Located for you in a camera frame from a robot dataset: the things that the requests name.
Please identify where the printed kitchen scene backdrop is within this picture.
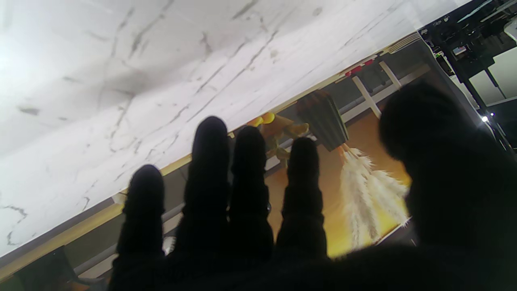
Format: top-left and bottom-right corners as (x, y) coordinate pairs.
(0, 30), (485, 291)

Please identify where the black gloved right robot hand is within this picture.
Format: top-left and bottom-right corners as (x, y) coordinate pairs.
(107, 81), (517, 291)

